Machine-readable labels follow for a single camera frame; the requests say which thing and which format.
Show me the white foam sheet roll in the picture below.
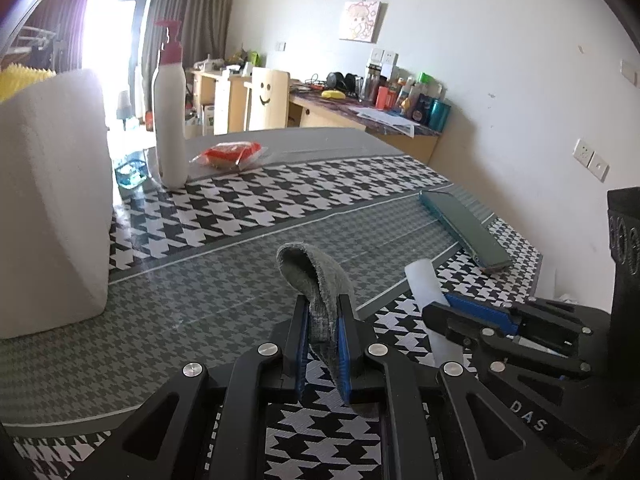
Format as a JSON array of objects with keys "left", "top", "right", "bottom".
[{"left": 403, "top": 257, "right": 469, "bottom": 369}]

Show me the dark smartphone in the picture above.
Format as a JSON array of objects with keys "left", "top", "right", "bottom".
[{"left": 419, "top": 190, "right": 512, "bottom": 273}]

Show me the steel thermos bottle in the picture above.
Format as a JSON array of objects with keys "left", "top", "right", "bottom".
[{"left": 363, "top": 63, "right": 381, "bottom": 104}]

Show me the grey fluffy cloth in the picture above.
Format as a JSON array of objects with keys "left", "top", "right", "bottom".
[{"left": 275, "top": 242, "right": 381, "bottom": 418}]

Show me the white pump bottle red cap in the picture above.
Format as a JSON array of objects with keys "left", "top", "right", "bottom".
[{"left": 152, "top": 20, "right": 188, "bottom": 190}]

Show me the red snack packet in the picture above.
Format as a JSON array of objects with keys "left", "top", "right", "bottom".
[{"left": 191, "top": 141, "right": 267, "bottom": 171}]

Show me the houndstooth table cloth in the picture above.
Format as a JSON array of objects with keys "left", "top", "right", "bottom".
[{"left": 1, "top": 129, "right": 541, "bottom": 479}]

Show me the glass balcony door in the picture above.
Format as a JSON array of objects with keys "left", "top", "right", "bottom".
[{"left": 82, "top": 0, "right": 151, "bottom": 131}]

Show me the brown right curtain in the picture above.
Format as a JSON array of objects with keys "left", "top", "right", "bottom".
[{"left": 141, "top": 0, "right": 233, "bottom": 110}]

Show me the white styrofoam box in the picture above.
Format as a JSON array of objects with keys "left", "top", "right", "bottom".
[{"left": 1, "top": 70, "right": 113, "bottom": 339}]

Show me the wooden desk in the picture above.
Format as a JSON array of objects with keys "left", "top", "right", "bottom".
[{"left": 192, "top": 70, "right": 442, "bottom": 162}]

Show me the wooden smiley face chair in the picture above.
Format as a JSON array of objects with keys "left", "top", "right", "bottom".
[{"left": 245, "top": 67, "right": 291, "bottom": 131}]

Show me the teal cup on desk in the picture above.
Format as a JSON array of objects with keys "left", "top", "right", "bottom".
[{"left": 428, "top": 99, "right": 451, "bottom": 133}]

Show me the yellow foam net sleeve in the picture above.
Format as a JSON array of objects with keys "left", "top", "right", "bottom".
[{"left": 0, "top": 64, "right": 56, "bottom": 102}]

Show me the pink cartoon wall picture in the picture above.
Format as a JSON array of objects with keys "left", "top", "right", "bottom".
[{"left": 338, "top": 0, "right": 387, "bottom": 44}]

